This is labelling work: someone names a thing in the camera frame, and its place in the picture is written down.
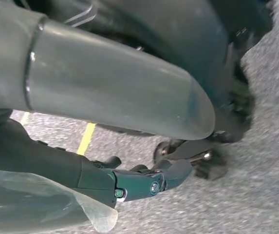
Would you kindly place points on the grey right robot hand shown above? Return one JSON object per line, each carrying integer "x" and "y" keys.
{"x": 105, "y": 90}

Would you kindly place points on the yellow floor tape marking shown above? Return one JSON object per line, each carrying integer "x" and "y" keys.
{"x": 86, "y": 139}

